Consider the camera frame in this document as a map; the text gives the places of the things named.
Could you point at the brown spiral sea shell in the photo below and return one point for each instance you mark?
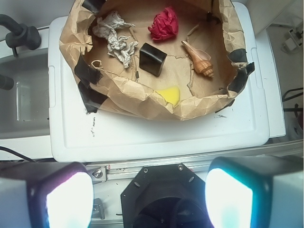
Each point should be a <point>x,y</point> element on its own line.
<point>201,60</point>

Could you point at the black octagonal mount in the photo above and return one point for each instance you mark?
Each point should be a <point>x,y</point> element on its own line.
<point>166,196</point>

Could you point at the crumpled red paper ball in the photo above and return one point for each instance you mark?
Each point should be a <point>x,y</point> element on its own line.
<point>165,25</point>

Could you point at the black rectangular block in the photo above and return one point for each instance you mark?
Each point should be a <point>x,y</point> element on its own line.
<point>151,59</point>

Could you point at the yellow sponge piece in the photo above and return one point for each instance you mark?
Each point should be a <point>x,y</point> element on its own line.
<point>171,95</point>

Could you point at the white connector parts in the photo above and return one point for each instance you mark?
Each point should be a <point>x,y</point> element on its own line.
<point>294,39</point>

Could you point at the grey plastic storage bin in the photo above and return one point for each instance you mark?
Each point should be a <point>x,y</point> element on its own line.
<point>24,108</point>

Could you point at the crumpled grey paper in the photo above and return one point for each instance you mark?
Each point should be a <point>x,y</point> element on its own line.
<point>117,45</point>

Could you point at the brown paper bag tray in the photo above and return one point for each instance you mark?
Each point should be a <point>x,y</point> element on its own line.
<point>212,26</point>

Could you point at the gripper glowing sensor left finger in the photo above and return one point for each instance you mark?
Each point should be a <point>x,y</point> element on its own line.
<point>45,195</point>

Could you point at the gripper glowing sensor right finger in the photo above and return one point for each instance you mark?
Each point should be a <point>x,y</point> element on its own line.
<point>262,191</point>

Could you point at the white plastic bin lid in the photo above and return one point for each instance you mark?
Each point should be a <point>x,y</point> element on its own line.
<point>105,136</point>

